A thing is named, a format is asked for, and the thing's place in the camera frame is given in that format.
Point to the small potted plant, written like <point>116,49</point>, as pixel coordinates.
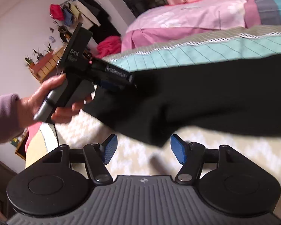
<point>49,47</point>
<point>38,54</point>
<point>29,61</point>

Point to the clothes heap on rack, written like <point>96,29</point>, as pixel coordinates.
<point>89,14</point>

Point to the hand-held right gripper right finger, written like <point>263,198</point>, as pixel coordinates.
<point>178,148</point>

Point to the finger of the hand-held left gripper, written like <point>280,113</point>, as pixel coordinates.
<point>110,86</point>

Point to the person's left hand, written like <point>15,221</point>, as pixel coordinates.
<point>30,105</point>

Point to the wooden slatted shelf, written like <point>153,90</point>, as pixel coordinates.
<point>48,63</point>

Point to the wooden framed box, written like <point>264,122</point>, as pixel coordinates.
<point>20,145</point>

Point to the person's left forearm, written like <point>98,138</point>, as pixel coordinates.
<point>3,119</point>

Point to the black pants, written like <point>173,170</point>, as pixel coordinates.
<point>201,93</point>

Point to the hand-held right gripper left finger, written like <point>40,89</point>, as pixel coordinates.
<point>110,148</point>

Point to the patchwork patterned quilt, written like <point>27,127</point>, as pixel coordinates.
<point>178,51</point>

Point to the red clothes pile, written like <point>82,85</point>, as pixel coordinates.
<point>109,44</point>

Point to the blue grey striped pillow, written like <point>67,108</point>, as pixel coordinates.
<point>272,7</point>

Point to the pink pillow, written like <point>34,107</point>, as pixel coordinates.
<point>189,18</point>

